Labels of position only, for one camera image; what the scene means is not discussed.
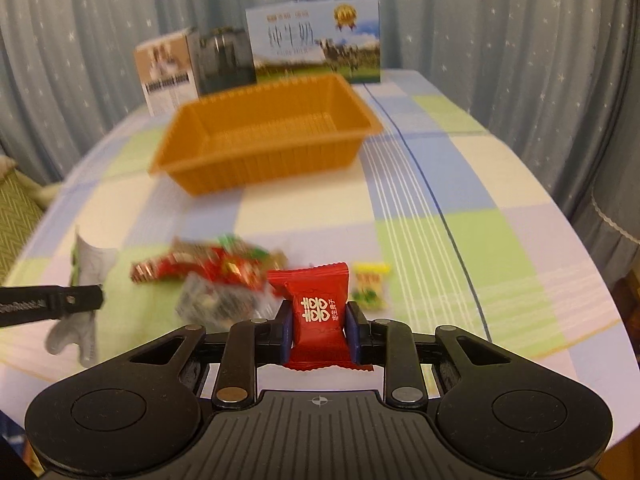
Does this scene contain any blue milk carton box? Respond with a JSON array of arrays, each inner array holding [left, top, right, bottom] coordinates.
[[246, 0, 381, 84]]

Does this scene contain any clear grey snack packet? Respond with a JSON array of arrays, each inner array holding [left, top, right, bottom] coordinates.
[[176, 273, 280, 333]]

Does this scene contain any long red snack packet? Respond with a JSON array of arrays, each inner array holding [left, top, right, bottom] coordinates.
[[129, 242, 268, 290]]

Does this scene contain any green patterned sofa cushion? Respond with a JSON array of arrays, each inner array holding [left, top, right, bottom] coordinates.
[[0, 155, 61, 282]]

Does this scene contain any green clear candy packet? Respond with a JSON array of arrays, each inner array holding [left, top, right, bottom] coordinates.
[[217, 234, 288, 270]]

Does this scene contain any white product box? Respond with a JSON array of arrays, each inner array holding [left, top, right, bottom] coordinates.
[[134, 27, 200, 116]]

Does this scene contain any orange plastic tray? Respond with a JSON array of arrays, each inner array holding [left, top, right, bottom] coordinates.
[[149, 74, 383, 196]]

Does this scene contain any yellow green candy packet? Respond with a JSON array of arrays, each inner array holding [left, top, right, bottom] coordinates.
[[350, 262, 390, 311]]

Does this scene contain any blue star curtain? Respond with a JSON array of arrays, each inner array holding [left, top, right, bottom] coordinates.
[[1, 0, 639, 283]]

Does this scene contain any white silver snack wrapper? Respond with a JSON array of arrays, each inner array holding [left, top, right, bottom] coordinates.
[[44, 230, 118, 367]]

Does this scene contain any red double-happiness candy packet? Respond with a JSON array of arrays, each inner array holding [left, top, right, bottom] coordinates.
[[267, 262, 373, 372]]

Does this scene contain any checkered tablecloth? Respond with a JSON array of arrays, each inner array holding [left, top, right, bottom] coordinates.
[[6, 70, 639, 440]]

